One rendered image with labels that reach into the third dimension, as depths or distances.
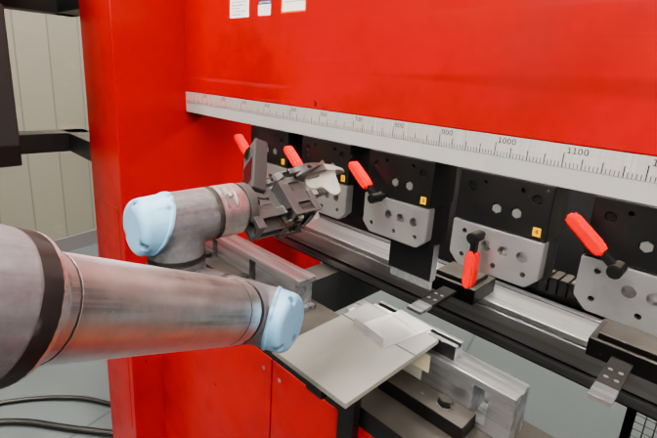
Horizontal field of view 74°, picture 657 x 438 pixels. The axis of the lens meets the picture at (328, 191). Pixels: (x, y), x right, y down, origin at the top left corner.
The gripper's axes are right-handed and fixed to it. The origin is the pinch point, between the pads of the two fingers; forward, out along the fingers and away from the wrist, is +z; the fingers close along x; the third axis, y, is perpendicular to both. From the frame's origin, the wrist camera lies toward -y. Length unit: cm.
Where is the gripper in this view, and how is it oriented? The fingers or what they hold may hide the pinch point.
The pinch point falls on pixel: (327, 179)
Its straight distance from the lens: 79.4
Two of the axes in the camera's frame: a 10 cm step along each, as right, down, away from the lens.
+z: 7.1, -1.4, 6.9
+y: 5.0, 7.9, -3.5
